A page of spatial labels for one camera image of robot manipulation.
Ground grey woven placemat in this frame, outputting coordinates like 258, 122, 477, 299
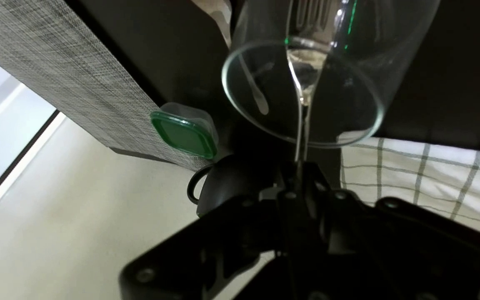
0, 0, 215, 172

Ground clear drinking glass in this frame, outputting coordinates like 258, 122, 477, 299
222, 0, 441, 149

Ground black mug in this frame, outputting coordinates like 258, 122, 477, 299
187, 155, 281, 218

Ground plastic container with green lid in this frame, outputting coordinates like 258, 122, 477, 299
150, 102, 219, 160

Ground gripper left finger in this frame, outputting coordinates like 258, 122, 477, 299
118, 162, 301, 300

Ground white checked cloth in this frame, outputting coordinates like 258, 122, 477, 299
340, 137, 480, 243

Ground silver metal fork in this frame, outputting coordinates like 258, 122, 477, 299
285, 0, 348, 165

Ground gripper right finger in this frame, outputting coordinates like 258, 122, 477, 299
300, 162, 480, 300

